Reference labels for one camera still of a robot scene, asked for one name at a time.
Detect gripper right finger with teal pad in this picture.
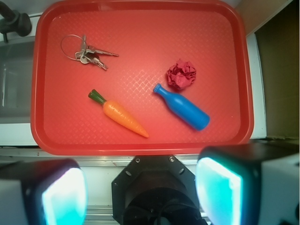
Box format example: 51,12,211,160
195,142,300,225

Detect grey toy faucet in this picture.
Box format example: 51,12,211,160
0,1,32,43

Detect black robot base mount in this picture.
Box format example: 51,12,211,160
112,156,207,225

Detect blue toy bottle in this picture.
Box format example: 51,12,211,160
153,83,210,131

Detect brown cardboard panel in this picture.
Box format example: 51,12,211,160
236,0,300,141

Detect crumpled red paper ball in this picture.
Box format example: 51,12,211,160
166,59,197,90

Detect aluminium rail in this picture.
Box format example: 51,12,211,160
0,150,202,167

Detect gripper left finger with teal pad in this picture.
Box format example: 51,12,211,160
0,158,88,225

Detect red plastic tray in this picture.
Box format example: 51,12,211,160
30,0,254,156

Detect orange toy carrot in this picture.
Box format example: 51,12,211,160
88,89,149,138

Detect grey toy sink basin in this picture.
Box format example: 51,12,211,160
0,37,35,124

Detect silver keys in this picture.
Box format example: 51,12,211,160
60,34,120,71

